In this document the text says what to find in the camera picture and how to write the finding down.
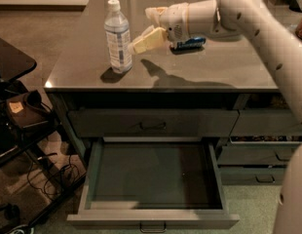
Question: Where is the open grey middle drawer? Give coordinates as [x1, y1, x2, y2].
[67, 140, 240, 233]

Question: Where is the grey right top drawer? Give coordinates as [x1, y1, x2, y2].
[231, 109, 302, 137]

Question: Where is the black cable on floor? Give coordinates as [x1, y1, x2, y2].
[25, 153, 81, 202]

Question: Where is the grey right bottom drawer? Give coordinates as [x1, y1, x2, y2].
[219, 167, 285, 185]

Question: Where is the clear plastic water bottle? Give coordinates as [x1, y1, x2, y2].
[104, 0, 132, 73]

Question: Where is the blue Pepsi can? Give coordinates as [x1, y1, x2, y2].
[170, 37, 206, 51]

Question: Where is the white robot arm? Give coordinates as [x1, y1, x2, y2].
[129, 0, 302, 234]

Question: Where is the black rolling cart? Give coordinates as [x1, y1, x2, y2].
[0, 38, 85, 230]

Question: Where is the brown box with note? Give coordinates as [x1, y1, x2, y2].
[6, 90, 51, 132]

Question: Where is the closed grey top drawer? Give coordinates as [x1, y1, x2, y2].
[67, 109, 239, 137]

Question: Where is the grey right middle drawer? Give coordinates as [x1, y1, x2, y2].
[216, 141, 301, 166]

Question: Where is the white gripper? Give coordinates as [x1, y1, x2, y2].
[129, 3, 189, 55]

